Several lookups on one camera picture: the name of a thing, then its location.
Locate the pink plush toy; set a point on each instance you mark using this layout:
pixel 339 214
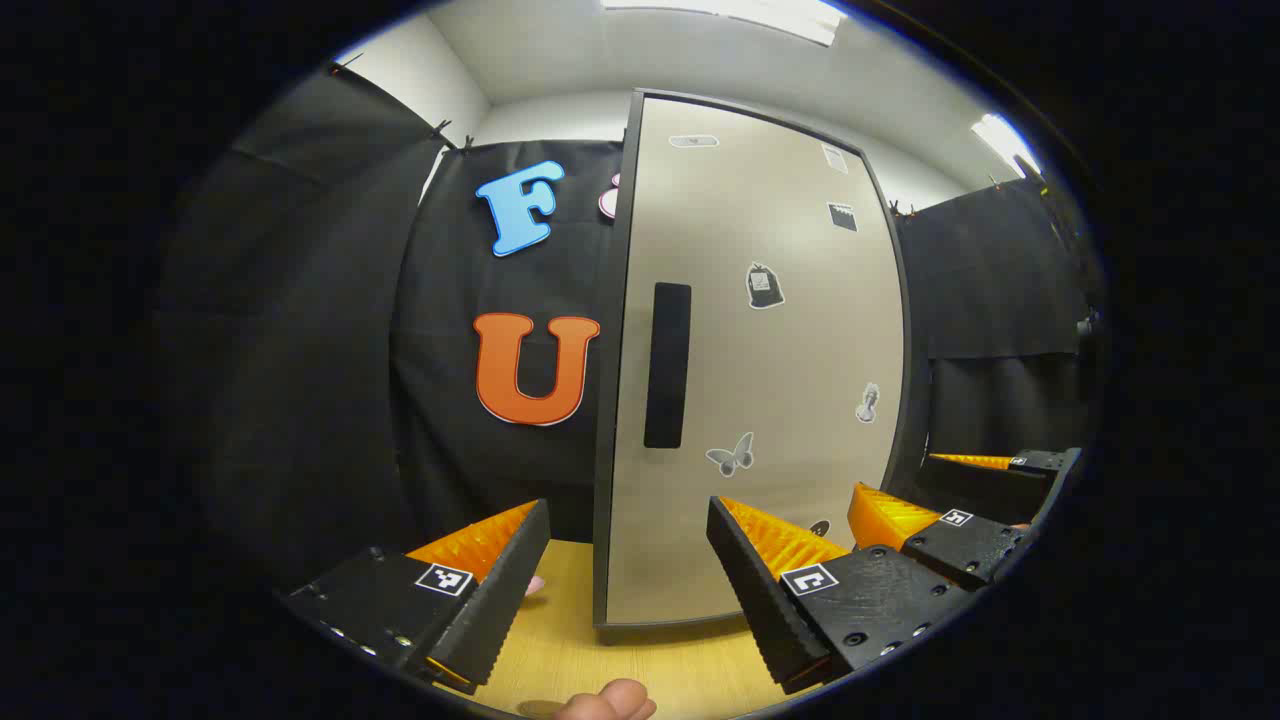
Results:
pixel 535 586

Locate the dark grey cabinet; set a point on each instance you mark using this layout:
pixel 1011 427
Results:
pixel 614 350

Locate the grey cabinet door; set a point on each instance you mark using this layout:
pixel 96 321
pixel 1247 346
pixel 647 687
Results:
pixel 780 350

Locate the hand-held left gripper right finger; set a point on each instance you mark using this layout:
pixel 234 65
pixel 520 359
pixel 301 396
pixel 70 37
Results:
pixel 760 610

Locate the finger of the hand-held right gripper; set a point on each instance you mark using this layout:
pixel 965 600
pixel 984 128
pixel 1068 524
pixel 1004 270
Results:
pixel 965 545
pixel 1045 461

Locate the ceiling light panel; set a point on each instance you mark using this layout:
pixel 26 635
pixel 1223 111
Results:
pixel 1005 145
pixel 740 15

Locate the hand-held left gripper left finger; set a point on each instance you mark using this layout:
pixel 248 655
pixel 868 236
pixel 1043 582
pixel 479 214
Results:
pixel 500 600

